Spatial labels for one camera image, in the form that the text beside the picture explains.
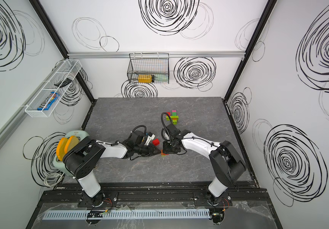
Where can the green item in basket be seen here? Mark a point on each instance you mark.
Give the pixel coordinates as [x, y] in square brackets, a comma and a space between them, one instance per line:
[160, 78]

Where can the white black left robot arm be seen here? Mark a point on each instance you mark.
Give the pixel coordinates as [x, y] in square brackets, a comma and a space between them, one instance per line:
[80, 153]

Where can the yellow toast slice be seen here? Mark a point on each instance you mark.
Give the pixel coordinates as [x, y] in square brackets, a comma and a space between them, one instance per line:
[71, 143]
[60, 149]

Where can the white wire shelf basket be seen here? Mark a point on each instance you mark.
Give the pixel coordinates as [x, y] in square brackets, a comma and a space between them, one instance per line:
[69, 69]

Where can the blue candy packet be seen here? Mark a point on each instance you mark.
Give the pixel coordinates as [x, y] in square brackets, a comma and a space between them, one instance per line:
[48, 102]

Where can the aluminium wall rail back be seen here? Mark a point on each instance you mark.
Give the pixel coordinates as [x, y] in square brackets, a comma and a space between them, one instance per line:
[153, 54]

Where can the black corner frame post left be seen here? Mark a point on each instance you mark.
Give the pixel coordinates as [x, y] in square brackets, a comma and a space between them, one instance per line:
[38, 8]

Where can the aluminium wall rail left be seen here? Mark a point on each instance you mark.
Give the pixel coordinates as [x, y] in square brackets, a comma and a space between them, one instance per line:
[18, 117]

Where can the yellow box in basket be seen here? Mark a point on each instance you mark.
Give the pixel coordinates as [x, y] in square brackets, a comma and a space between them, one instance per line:
[145, 78]

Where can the black corner frame post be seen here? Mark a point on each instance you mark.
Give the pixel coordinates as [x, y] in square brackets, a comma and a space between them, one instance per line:
[38, 8]
[251, 45]

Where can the white slotted cable duct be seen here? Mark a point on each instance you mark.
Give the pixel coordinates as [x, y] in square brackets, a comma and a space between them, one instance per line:
[126, 214]

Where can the black wire wall basket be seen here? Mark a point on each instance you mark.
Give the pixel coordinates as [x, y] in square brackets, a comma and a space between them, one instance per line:
[146, 65]

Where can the lime green long lego brick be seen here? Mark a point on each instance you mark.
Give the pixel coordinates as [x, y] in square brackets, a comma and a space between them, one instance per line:
[172, 117]

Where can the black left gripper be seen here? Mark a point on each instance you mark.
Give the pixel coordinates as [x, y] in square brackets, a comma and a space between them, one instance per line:
[151, 149]

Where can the yellow toast slice right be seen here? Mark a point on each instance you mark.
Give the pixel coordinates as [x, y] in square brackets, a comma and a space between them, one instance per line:
[71, 143]

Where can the mint green toaster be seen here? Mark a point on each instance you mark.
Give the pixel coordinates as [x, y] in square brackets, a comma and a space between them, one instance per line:
[59, 165]

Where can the aluminium wall rail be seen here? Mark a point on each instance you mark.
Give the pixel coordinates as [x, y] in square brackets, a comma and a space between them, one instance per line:
[153, 54]
[18, 117]

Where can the yellow toast slice left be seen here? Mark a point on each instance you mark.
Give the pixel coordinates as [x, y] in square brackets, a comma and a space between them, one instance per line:
[60, 149]

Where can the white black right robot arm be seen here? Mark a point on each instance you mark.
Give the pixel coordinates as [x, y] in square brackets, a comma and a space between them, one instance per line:
[227, 164]

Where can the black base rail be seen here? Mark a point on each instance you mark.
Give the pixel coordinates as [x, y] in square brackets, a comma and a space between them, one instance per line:
[195, 193]

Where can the small red lego brick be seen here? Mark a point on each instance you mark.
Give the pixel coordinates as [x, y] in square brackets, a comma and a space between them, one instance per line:
[156, 142]

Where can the black remote control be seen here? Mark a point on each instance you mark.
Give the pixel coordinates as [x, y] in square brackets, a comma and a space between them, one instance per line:
[63, 83]

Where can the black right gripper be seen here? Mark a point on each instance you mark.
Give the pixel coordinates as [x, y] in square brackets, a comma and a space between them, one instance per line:
[166, 149]

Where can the black corner frame post right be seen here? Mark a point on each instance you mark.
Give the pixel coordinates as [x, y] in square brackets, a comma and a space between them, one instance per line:
[251, 45]

